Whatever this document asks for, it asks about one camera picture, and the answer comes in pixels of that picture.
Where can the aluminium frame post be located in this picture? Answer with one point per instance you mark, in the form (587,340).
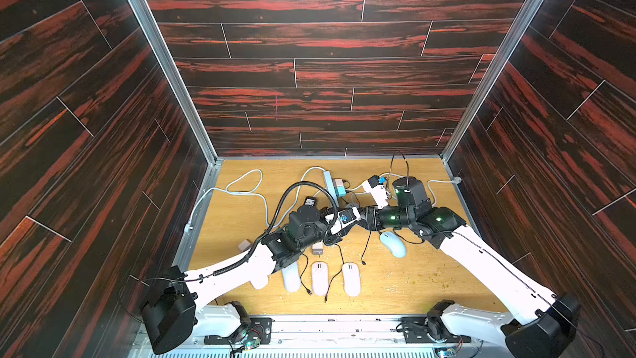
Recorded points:
(151,30)
(517,157)

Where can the pink charger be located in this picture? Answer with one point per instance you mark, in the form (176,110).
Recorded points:
(317,249)

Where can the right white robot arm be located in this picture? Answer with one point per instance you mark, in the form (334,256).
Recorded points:
(537,322)

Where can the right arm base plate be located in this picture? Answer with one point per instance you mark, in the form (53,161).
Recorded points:
(430,327)

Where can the aluminium frame left post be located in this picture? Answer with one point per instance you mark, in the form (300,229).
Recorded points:
(151,30)

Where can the white wireless mouse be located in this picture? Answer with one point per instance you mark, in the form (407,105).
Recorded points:
(259,282)

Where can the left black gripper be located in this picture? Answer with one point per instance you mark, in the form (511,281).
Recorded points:
(319,214)

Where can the aluminium frame right post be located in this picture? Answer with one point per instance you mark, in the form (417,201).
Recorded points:
(517,157)

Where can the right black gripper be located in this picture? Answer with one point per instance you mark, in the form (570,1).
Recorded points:
(370,216)

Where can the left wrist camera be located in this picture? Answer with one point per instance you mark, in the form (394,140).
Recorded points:
(346,217)

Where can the grey blue mouse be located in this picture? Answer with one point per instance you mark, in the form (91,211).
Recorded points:
(394,244)

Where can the white power strip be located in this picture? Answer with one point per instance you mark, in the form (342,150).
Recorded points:
(335,186)

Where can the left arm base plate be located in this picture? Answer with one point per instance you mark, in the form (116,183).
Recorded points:
(251,332)

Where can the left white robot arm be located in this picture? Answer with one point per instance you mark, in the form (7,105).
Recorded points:
(171,310)

